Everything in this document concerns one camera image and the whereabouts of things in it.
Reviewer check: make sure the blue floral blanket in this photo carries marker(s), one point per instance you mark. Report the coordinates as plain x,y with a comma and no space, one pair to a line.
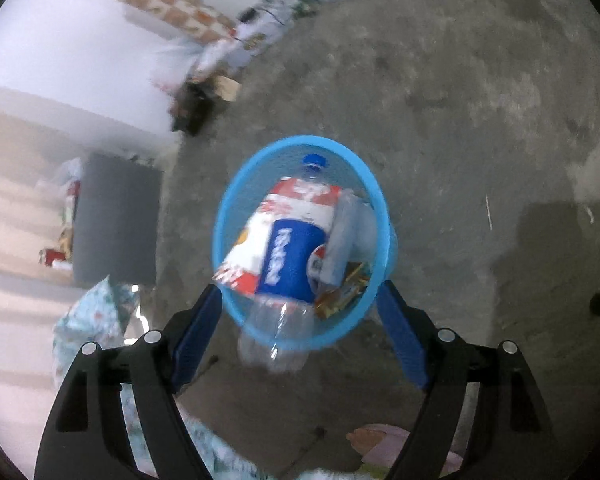
95,315

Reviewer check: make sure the white printed cardboard box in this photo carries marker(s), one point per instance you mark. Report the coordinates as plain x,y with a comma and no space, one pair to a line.
260,35

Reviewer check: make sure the yellow snack wrapper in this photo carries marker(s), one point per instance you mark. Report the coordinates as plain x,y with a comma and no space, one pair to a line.
342,290

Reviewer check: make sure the grey cabinet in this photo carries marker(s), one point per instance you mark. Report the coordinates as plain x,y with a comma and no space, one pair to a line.
115,220

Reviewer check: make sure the brown cardboard piece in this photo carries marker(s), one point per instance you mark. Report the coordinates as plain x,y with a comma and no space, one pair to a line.
229,89

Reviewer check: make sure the red thermos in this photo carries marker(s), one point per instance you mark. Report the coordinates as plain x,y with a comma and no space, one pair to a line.
55,257

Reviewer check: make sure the blue plastic wastebasket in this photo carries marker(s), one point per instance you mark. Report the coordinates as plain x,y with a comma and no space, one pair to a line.
240,180

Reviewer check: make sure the pile of snack packets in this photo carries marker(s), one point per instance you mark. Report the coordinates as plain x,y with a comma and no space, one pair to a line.
67,220

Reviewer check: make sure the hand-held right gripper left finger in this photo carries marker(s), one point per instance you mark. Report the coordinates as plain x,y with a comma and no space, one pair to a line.
195,345

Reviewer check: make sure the checkered patterned roll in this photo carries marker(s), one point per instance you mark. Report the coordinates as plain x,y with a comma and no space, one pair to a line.
165,0

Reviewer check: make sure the clear plastic bag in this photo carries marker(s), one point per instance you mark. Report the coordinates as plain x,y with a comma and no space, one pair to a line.
67,172

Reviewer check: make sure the person's foot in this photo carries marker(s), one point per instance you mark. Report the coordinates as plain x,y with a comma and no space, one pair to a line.
365,440

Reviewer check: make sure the beige curtain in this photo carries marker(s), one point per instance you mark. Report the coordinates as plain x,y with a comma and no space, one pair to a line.
20,200

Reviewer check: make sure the dark box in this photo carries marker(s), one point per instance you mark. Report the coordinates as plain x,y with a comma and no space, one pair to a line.
192,107

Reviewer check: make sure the red white plastic bag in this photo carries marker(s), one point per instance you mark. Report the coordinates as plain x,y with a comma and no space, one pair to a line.
260,225

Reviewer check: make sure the blue label plastic bottle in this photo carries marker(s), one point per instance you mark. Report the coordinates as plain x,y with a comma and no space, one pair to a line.
292,255

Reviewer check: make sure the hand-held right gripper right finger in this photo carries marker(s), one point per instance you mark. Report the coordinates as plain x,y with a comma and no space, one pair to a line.
402,335

